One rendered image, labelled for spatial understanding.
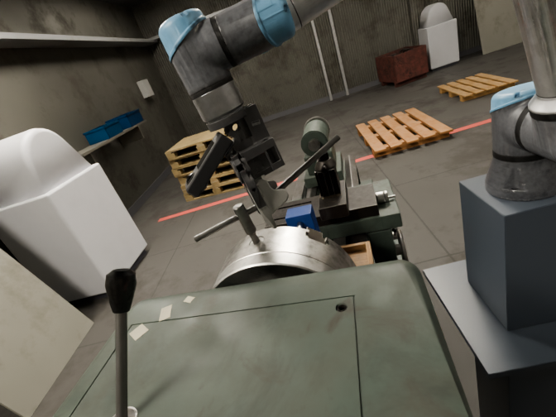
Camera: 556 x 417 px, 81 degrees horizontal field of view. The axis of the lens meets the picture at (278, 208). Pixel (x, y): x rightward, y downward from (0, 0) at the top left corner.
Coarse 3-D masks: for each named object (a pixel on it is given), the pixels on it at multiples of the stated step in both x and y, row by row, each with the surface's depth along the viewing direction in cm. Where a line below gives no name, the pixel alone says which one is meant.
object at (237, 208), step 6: (240, 204) 62; (234, 210) 61; (240, 210) 61; (246, 210) 62; (240, 216) 62; (246, 216) 62; (240, 222) 63; (246, 222) 62; (246, 228) 63; (252, 228) 63; (252, 234) 64; (252, 240) 65; (258, 240) 65
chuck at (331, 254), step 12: (276, 228) 67; (288, 228) 67; (300, 228) 67; (240, 240) 71; (264, 240) 64; (276, 240) 63; (288, 240) 63; (300, 240) 63; (312, 240) 64; (240, 252) 65; (252, 252) 62; (264, 252) 61; (288, 252) 60; (300, 252) 60; (312, 252) 61; (324, 252) 62; (336, 252) 65; (228, 264) 64; (336, 264) 62; (348, 264) 66
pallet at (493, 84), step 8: (456, 80) 562; (464, 80) 545; (472, 80) 535; (480, 80) 516; (488, 80) 502; (496, 80) 494; (504, 80) 477; (512, 80) 465; (440, 88) 555; (448, 88) 536; (456, 88) 551; (464, 88) 508; (472, 88) 495; (480, 88) 485; (488, 88) 471; (496, 88) 474; (504, 88) 473; (464, 96) 473; (472, 96) 481; (480, 96) 480
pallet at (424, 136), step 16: (400, 112) 496; (416, 112) 472; (368, 128) 476; (384, 128) 454; (400, 128) 432; (416, 128) 413; (432, 128) 402; (448, 128) 380; (368, 144) 450; (384, 144) 408; (400, 144) 385; (416, 144) 396
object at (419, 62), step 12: (408, 48) 712; (420, 48) 672; (384, 60) 713; (396, 60) 674; (408, 60) 678; (420, 60) 682; (384, 72) 732; (396, 72) 683; (408, 72) 687; (420, 72) 691; (384, 84) 761; (396, 84) 703
